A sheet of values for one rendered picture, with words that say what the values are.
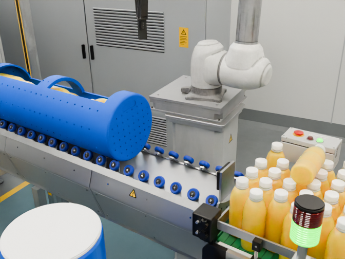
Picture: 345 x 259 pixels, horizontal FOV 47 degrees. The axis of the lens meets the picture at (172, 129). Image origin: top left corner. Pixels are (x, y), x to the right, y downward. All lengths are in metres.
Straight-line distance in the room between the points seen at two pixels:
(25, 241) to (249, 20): 1.23
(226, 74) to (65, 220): 0.99
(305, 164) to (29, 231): 0.82
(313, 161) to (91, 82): 2.63
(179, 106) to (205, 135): 0.19
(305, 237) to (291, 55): 3.27
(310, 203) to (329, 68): 3.21
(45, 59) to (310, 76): 2.52
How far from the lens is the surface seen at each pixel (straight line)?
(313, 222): 0.92
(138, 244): 2.71
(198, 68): 1.91
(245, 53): 1.79
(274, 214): 1.23
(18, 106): 1.93
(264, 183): 1.26
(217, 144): 1.95
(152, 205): 1.55
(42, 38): 3.87
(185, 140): 2.01
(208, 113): 1.90
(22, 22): 2.50
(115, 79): 3.44
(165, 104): 1.99
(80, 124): 1.62
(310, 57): 4.07
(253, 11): 1.80
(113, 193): 1.66
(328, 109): 4.19
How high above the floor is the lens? 1.76
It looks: 25 degrees down
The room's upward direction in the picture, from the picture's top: 1 degrees counter-clockwise
